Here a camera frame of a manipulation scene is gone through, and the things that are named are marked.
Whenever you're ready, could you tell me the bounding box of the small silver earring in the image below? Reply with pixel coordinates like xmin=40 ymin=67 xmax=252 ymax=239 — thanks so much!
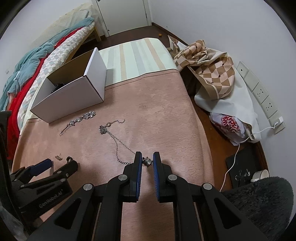
xmin=55 ymin=155 xmax=63 ymax=161

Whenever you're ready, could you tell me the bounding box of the long silver pendant necklace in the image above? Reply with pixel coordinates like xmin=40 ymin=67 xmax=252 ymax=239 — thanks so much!
xmin=98 ymin=119 xmax=153 ymax=167

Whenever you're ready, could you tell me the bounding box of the silver ornate bracelet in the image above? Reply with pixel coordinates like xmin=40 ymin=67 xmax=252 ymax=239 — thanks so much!
xmin=59 ymin=110 xmax=96 ymax=137

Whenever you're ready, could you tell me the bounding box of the black smart watch band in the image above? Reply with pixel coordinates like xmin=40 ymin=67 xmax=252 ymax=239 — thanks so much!
xmin=51 ymin=83 xmax=65 ymax=93

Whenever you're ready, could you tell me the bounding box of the red bed blanket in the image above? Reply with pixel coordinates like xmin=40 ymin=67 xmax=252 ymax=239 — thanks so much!
xmin=6 ymin=26 xmax=92 ymax=161

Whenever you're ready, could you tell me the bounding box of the pink striped table cloth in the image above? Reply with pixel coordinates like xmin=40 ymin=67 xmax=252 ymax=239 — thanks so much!
xmin=11 ymin=37 xmax=216 ymax=241

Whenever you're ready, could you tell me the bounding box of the red white plastic bag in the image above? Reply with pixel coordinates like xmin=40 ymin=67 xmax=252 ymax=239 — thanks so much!
xmin=209 ymin=113 xmax=248 ymax=146

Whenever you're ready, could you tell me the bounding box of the white cardboard box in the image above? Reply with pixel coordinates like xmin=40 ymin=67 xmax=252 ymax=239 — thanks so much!
xmin=31 ymin=48 xmax=107 ymax=123

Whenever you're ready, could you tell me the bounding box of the white cup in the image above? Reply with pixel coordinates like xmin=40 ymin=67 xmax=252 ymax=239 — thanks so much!
xmin=251 ymin=169 xmax=269 ymax=183

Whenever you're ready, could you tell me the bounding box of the dark fuzzy seat cushion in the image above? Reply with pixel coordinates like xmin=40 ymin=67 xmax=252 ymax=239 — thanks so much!
xmin=222 ymin=177 xmax=295 ymax=240

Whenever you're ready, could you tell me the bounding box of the teal blue quilt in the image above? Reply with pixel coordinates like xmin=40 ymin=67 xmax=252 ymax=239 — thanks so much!
xmin=1 ymin=16 xmax=94 ymax=111

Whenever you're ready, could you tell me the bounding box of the brown checkered cloth bag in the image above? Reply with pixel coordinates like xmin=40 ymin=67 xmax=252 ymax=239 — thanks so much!
xmin=169 ymin=37 xmax=261 ymax=143

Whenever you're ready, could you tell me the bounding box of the checkered white grey quilt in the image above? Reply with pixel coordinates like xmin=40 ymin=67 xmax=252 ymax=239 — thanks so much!
xmin=16 ymin=23 xmax=95 ymax=131

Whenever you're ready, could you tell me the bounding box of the pale checkered pillow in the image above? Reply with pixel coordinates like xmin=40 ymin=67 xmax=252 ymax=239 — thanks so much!
xmin=30 ymin=2 xmax=98 ymax=49

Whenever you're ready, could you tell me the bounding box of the white door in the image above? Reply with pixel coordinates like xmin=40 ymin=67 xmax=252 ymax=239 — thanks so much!
xmin=92 ymin=0 xmax=152 ymax=37

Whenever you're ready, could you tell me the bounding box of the white charger cable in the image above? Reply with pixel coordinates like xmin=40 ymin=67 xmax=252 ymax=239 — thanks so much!
xmin=219 ymin=116 xmax=285 ymax=193

